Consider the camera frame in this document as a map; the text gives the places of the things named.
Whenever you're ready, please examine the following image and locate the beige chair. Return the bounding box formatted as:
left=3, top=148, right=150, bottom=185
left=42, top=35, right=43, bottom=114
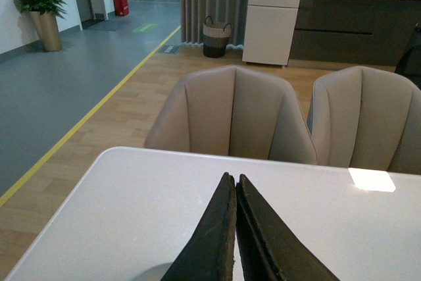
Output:
left=144, top=65, right=317, bottom=165
left=307, top=66, right=420, bottom=175

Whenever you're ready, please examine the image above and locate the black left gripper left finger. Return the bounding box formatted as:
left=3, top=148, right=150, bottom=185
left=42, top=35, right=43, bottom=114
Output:
left=162, top=172, right=237, bottom=280

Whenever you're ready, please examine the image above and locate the beige chair on left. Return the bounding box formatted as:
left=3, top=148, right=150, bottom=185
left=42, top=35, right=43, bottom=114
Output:
left=144, top=65, right=317, bottom=165

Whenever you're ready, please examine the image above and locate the dark grey kitchen counter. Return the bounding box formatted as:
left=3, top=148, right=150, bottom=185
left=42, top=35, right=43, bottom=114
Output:
left=289, top=0, right=420, bottom=66

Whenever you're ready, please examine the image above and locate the beige chair on right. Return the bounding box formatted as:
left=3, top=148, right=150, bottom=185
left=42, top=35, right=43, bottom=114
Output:
left=307, top=66, right=420, bottom=175

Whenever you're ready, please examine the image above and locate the white drawer cabinet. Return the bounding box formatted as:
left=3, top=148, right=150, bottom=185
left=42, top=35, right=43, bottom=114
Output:
left=243, top=0, right=300, bottom=66

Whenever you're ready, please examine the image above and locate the light blue round plate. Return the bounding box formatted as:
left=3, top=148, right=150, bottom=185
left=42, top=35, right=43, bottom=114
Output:
left=134, top=262, right=172, bottom=281

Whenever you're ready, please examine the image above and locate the green potted plant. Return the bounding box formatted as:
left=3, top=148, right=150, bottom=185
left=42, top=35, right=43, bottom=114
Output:
left=13, top=0, right=66, bottom=52

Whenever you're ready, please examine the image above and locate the red bin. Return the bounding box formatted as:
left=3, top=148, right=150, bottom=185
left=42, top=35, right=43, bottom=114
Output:
left=113, top=0, right=129, bottom=16

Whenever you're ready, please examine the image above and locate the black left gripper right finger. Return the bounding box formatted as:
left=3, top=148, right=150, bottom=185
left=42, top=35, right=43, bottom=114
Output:
left=236, top=174, right=338, bottom=280

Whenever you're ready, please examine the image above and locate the woven laundry basket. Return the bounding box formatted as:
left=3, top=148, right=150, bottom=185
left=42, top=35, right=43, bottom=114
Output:
left=203, top=16, right=232, bottom=58

